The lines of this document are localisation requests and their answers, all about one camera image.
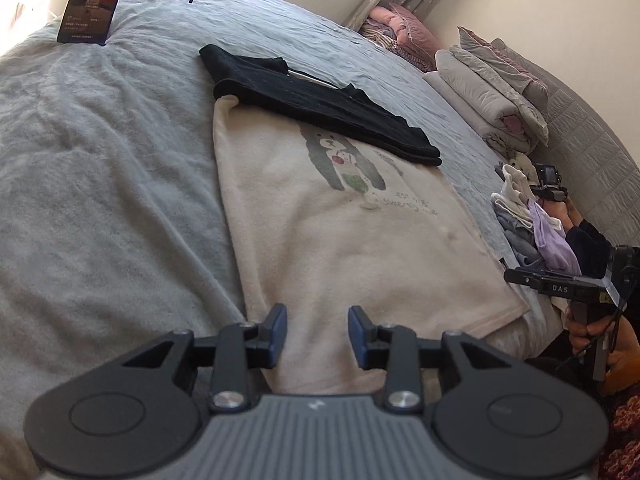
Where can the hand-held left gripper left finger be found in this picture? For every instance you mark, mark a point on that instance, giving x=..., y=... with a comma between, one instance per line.
x=277, y=332

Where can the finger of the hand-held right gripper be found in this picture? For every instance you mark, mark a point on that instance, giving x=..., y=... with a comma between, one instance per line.
x=560, y=289

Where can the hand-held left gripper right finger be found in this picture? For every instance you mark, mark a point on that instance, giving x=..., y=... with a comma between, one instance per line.
x=356, y=332

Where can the cream bear-print shirt black sleeves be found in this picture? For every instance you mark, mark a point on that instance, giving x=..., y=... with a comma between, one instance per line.
x=325, y=235

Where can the another person's forearm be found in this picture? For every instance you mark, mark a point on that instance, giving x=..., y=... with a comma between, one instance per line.
x=590, y=250

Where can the person's right hand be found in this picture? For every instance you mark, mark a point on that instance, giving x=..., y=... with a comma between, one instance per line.
x=625, y=355

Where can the purple garment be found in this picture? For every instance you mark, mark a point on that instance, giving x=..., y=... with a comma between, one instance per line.
x=555, y=245

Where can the grey knit sweater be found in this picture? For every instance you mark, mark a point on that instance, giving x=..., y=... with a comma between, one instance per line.
x=515, y=240

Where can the white folded garment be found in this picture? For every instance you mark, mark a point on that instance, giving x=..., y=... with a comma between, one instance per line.
x=512, y=190

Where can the grey padded headboard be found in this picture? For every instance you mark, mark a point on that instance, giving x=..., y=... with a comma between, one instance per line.
x=590, y=150

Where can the floral patterned pants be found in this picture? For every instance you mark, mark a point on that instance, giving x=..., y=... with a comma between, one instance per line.
x=622, y=435

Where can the stack of folded grey quilts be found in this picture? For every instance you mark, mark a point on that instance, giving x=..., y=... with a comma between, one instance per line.
x=520, y=105

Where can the pale grey folded quilt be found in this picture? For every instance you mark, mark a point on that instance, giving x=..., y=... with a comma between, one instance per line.
x=465, y=115

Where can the grey pillow pink underside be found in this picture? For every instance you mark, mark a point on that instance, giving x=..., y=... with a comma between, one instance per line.
x=500, y=55

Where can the pink pillows pile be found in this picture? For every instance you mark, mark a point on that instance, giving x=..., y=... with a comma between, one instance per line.
x=382, y=21

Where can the black smartphone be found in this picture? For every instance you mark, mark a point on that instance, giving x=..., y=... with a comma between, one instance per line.
x=92, y=0

